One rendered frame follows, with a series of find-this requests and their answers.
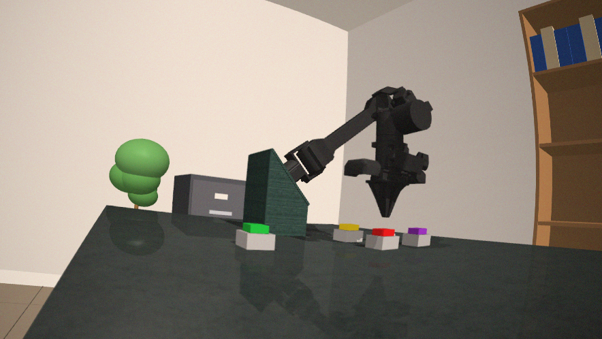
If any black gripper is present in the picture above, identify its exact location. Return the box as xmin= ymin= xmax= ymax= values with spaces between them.
xmin=344 ymin=135 xmax=426 ymax=218

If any yellow button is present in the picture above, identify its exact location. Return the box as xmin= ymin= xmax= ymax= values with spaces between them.
xmin=333 ymin=223 xmax=364 ymax=242

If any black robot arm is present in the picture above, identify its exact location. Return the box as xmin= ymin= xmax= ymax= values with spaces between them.
xmin=284 ymin=86 xmax=433 ymax=183

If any red button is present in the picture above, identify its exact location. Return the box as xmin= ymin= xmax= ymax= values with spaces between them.
xmin=365 ymin=228 xmax=400 ymax=251

